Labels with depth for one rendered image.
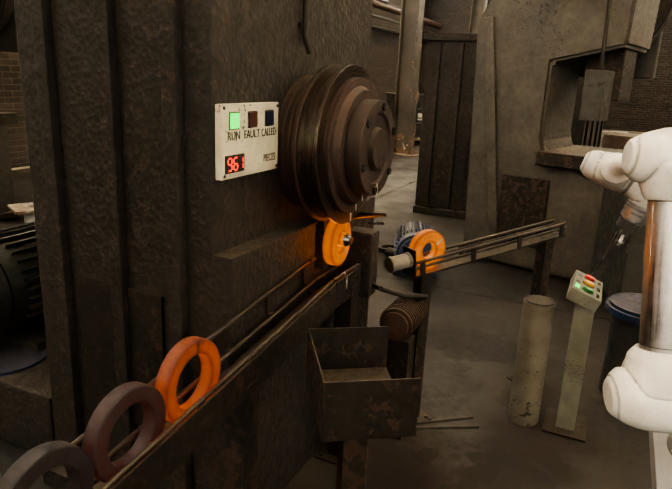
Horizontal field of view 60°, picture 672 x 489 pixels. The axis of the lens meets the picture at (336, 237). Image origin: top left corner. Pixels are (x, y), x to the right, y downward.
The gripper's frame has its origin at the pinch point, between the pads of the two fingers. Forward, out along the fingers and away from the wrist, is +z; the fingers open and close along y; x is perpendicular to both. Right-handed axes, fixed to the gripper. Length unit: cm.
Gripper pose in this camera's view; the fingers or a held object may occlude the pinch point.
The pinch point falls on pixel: (600, 268)
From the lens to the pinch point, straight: 230.9
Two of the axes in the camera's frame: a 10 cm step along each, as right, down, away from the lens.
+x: 8.3, 4.8, -2.8
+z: -3.5, 8.5, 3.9
